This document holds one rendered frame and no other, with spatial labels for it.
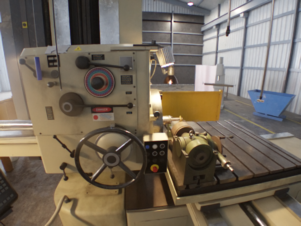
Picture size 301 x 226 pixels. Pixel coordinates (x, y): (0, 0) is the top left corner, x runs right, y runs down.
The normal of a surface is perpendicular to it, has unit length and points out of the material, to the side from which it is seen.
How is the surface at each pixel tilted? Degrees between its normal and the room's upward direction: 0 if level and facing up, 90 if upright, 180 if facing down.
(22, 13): 90
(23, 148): 90
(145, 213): 90
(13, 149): 90
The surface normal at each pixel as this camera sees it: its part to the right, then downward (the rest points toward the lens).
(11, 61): 0.12, 0.29
